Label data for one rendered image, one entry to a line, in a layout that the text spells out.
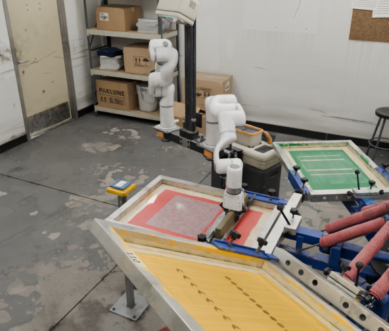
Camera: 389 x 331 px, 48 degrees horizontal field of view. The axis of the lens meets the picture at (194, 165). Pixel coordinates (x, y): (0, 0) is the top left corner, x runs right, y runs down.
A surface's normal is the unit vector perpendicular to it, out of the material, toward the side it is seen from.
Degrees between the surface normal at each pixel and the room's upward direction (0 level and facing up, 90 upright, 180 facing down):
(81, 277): 0
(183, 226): 0
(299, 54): 90
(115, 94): 90
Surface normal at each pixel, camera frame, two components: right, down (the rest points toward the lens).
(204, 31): -0.44, 0.39
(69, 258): 0.00, -0.90
